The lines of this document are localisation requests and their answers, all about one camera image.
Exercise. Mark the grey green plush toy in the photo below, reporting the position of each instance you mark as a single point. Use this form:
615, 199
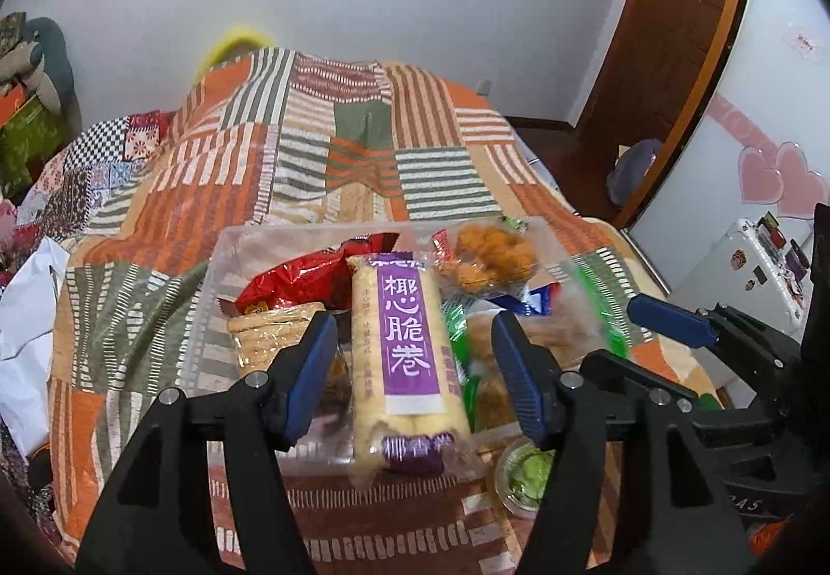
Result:
45, 56

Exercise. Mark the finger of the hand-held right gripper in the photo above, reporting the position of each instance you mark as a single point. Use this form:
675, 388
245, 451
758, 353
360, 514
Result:
668, 319
622, 370

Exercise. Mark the brown wooden door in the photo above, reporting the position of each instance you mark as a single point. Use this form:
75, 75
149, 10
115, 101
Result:
674, 17

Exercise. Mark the purple label roll packet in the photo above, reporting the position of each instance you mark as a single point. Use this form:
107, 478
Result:
405, 315

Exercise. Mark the white case with stickers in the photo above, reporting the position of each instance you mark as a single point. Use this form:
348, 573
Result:
733, 289

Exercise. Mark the small cup of green snack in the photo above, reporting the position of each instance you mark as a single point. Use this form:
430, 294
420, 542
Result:
525, 474

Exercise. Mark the grey bag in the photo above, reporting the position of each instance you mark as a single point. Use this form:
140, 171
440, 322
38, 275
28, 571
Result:
635, 173

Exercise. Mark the yellow foam tube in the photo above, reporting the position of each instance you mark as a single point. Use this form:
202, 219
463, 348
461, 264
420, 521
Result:
233, 40

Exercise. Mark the clear plastic container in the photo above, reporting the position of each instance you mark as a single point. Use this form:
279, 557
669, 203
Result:
224, 263

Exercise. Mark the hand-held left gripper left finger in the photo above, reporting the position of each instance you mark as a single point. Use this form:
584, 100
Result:
311, 367

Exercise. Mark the blue white snack packet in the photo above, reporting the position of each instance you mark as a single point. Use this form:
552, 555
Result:
541, 296

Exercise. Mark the white wall socket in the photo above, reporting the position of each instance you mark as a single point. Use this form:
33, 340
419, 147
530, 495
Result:
484, 86

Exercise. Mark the large pink heart sticker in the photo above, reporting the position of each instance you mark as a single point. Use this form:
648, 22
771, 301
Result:
804, 179

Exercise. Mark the striped patchwork blanket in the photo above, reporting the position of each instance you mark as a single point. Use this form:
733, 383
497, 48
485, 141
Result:
363, 147

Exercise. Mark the red snack packet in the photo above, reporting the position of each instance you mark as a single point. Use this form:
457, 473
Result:
292, 283

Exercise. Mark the green label snack packet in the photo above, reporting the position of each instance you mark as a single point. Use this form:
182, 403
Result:
483, 354

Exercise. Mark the green patterned bag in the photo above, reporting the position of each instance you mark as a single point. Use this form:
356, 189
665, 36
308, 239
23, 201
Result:
29, 140

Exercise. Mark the white wardrobe sliding door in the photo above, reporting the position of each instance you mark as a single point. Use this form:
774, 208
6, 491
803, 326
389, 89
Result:
778, 95

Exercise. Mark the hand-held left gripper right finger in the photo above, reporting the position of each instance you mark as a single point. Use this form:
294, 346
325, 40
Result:
519, 374

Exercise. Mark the white red paper sticker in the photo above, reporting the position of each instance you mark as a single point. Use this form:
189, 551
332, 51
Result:
801, 40

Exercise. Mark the small pink heart sticker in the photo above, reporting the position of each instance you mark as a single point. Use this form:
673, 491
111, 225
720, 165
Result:
758, 176

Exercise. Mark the orange fried snack packet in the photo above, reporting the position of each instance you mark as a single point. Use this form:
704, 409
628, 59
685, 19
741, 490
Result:
493, 257

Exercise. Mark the clear cracker packet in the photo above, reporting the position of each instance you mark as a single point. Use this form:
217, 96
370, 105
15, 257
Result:
266, 335

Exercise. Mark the checkered patchwork quilt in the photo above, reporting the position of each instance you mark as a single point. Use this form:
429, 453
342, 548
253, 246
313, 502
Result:
110, 140

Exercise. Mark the white cloth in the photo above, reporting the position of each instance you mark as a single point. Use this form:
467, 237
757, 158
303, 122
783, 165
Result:
26, 341

